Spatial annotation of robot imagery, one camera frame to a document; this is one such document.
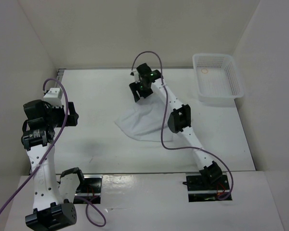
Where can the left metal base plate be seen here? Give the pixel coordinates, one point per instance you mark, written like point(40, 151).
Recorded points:
point(90, 189)

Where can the white perforated plastic basket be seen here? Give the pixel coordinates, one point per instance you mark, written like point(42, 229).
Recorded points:
point(218, 78)

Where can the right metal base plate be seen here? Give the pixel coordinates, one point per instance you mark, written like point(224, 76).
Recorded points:
point(199, 191)

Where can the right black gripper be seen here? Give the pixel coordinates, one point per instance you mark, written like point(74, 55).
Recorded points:
point(134, 87)

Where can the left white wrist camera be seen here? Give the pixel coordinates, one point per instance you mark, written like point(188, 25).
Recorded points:
point(53, 96)

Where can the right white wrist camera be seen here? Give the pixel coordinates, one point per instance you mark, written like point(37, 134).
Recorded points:
point(135, 74)

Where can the metal base plate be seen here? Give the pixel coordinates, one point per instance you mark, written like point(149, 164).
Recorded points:
point(90, 189)
point(199, 191)

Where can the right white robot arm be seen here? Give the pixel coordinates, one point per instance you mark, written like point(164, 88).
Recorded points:
point(177, 118)

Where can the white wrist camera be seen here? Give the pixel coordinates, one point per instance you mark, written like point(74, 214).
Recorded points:
point(135, 74)
point(53, 96)

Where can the white skirt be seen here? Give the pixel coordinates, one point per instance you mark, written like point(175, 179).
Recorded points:
point(143, 121)

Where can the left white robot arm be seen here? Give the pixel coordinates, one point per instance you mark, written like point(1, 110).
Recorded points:
point(53, 207)

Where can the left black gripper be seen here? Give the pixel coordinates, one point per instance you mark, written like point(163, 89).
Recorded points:
point(72, 119)

